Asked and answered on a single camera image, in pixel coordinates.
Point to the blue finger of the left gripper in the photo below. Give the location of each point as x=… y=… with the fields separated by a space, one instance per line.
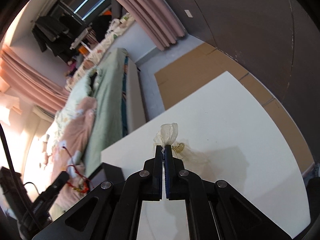
x=46 y=199

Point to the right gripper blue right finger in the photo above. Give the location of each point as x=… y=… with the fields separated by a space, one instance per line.
x=171 y=174

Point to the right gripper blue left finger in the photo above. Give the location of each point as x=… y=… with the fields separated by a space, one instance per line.
x=157 y=175

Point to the red cord charm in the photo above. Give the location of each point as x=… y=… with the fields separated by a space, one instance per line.
x=78 y=182

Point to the white organza pouch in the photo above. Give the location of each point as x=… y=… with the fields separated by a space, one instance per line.
x=168 y=135

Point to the black white-lined jewelry box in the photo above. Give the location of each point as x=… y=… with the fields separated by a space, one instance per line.
x=106 y=172

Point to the pink duck-pattern blanket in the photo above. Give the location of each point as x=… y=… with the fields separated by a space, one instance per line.
x=75 y=138

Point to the green bed mattress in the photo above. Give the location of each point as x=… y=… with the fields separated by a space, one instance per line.
x=108 y=125

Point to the flattened cardboard sheet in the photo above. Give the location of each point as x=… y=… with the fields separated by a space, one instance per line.
x=205 y=63

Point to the light green pillow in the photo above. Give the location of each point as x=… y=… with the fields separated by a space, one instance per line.
x=83 y=88

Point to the pink curtain left side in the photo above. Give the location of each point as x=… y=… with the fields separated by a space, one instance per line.
x=30 y=83

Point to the floral window-seat cushion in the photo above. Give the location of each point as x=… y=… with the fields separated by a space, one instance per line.
x=116 y=28

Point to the white bed frame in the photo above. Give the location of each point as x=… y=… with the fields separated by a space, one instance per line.
x=134 y=104

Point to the white wall socket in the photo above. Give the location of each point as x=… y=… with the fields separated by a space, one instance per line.
x=188 y=13

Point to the pink curtain by wall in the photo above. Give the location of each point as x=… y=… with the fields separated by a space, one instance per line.
x=157 y=20

